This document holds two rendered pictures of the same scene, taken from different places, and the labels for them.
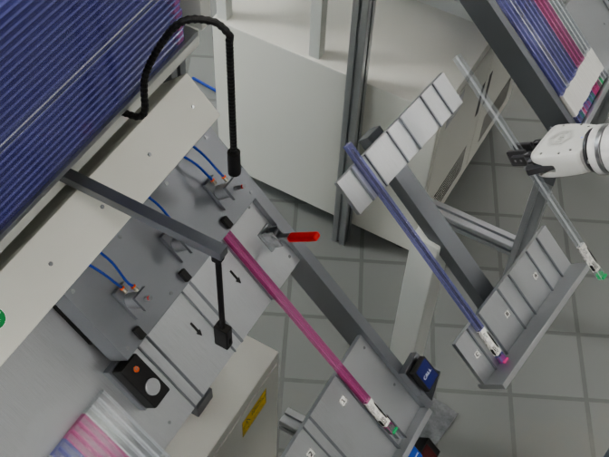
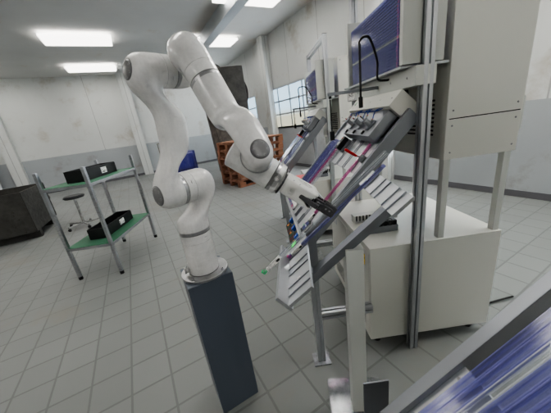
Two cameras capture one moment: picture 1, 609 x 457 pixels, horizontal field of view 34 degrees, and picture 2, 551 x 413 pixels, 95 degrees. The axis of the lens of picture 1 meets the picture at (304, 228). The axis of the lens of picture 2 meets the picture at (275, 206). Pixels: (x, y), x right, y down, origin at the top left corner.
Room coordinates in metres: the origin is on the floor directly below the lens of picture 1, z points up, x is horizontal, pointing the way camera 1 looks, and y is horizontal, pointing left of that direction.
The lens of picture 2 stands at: (1.71, -0.83, 1.26)
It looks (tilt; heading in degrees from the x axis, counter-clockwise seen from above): 19 degrees down; 152
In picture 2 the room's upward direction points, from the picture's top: 8 degrees counter-clockwise
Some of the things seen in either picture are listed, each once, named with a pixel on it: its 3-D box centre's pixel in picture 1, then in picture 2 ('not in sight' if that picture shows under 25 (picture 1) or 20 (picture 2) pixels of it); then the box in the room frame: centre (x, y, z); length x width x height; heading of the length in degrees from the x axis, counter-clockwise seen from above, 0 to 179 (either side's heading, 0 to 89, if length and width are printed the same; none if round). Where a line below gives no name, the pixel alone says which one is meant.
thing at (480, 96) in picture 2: not in sight; (456, 167); (0.98, 0.79, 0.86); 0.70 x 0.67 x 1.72; 153
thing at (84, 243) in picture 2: not in sight; (107, 211); (-1.58, -1.17, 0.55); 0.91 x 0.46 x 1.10; 153
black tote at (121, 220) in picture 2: not in sight; (111, 223); (-1.58, -1.17, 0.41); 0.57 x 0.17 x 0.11; 153
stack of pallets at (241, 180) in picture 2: not in sight; (252, 159); (-3.78, 1.68, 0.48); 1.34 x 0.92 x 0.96; 97
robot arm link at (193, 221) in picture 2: not in sight; (194, 200); (0.72, -0.65, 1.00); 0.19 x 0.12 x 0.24; 112
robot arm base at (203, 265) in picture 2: not in sight; (200, 251); (0.73, -0.68, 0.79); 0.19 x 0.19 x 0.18
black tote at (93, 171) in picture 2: not in sight; (93, 171); (-1.58, -1.17, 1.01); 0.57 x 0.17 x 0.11; 153
